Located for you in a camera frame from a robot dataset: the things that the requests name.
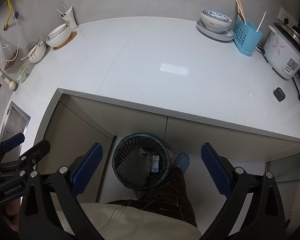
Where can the round wooden coaster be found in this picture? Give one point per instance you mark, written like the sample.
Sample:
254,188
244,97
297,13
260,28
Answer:
71,37

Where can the person's left hand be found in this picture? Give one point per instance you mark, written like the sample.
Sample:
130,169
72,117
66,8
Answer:
12,210

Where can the white stacked bowl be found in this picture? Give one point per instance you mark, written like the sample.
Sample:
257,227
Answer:
59,35

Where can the person's patterned trouser leg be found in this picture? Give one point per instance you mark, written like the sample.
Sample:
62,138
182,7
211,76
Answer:
168,199

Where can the wooden chopsticks in holder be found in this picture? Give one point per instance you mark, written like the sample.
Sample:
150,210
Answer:
240,10

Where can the blue white milk carton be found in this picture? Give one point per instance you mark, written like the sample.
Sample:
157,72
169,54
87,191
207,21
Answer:
155,163

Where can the white bowl with chopsticks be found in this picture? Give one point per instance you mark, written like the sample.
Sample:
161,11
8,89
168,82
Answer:
37,53

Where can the blue slipper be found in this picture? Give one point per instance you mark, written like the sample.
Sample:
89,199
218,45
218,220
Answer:
182,161

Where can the white utensil cup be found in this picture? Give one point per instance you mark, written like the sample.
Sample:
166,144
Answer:
69,18

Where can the light blue utensil holder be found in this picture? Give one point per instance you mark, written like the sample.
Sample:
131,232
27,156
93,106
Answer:
246,37

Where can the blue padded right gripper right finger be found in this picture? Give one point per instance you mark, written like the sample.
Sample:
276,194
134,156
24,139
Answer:
265,218

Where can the blue patterned bowl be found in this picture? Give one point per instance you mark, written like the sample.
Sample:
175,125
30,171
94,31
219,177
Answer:
215,21

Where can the small black device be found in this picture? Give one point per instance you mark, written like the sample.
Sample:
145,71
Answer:
279,94

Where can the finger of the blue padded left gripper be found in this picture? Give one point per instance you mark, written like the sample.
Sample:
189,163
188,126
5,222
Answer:
34,155
13,142

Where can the cream sweater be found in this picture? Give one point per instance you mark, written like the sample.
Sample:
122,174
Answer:
119,222

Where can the green clear plastic bag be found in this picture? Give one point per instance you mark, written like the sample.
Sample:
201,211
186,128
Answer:
24,72

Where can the dark mesh trash bin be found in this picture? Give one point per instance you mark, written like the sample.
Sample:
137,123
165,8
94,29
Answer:
132,161

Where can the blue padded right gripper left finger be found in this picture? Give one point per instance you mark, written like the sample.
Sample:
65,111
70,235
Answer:
50,209

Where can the white rice cooker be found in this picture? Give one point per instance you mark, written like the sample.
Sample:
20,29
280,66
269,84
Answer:
282,50

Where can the steel sink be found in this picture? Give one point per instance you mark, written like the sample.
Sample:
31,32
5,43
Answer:
15,121

